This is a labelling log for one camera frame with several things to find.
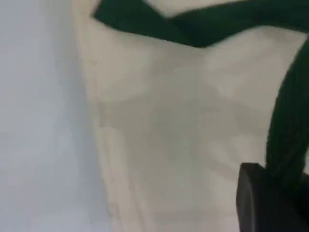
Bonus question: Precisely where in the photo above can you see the white canvas bag green handles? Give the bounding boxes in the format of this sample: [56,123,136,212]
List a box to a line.
[77,0,309,232]

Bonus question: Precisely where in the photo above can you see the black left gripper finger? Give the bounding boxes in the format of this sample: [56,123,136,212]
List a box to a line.
[236,162,309,232]

